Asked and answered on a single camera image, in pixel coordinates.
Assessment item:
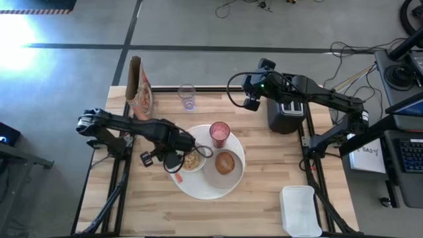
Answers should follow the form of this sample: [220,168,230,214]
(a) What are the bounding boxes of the floor cable bundle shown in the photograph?
[323,37,409,124]

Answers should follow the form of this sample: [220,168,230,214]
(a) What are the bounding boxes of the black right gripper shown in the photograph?
[242,58,286,112]

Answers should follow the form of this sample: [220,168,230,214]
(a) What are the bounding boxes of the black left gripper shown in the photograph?
[139,127,196,173]

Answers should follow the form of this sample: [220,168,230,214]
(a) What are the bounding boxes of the pink faceted tumbler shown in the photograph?
[209,121,231,149]

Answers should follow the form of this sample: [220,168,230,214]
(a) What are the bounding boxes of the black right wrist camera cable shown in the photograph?
[226,71,252,109]

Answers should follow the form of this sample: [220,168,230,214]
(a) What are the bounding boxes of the black hazard-striped floor mat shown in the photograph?
[0,0,77,16]

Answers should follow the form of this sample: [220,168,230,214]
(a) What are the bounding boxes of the tan bagel half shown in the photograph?
[215,151,236,176]

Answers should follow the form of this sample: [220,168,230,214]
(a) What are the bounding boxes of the orange pumpkin cereal box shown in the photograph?
[125,55,154,122]

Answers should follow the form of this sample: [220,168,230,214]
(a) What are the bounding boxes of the blue-screen laptop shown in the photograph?
[385,91,423,132]

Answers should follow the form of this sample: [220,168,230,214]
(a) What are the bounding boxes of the black device with blue light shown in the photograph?
[0,121,22,148]

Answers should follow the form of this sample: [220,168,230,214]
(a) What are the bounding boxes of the white plastic container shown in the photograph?
[279,184,324,238]

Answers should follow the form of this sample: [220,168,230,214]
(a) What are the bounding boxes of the white round woven placemat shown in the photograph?
[170,124,247,201]

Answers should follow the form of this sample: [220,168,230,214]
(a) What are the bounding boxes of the clear drinking glass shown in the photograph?
[177,83,197,112]

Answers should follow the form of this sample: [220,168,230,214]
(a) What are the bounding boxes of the white ceramic bowl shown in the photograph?
[173,141,208,174]

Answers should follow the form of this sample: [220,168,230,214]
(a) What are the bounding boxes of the grey desk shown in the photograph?
[374,49,423,210]

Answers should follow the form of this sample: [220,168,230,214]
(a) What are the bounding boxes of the black two-slot toaster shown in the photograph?
[266,75,308,135]

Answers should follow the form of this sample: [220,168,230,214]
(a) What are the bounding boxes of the black left wrist camera cable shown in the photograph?
[165,143,214,175]

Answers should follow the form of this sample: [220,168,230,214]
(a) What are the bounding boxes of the black keyboard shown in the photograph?
[397,138,423,175]

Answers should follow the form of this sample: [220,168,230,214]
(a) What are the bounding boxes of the grey metal stand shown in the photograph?
[0,141,56,238]

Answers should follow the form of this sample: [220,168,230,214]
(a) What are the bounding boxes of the black round desk device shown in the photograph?
[384,63,418,93]

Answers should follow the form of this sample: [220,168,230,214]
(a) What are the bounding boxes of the beige round plate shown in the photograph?
[202,148,245,190]

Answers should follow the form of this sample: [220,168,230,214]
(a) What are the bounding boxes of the black floor cable tangle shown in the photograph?
[214,0,275,19]

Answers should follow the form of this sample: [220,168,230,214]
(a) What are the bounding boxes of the black diagonal pole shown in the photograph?
[338,112,423,157]

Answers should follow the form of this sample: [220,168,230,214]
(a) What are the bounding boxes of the tan cereal pieces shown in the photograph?
[182,150,203,171]

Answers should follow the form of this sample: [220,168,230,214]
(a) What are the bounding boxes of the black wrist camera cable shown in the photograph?
[226,71,252,109]
[165,143,214,175]

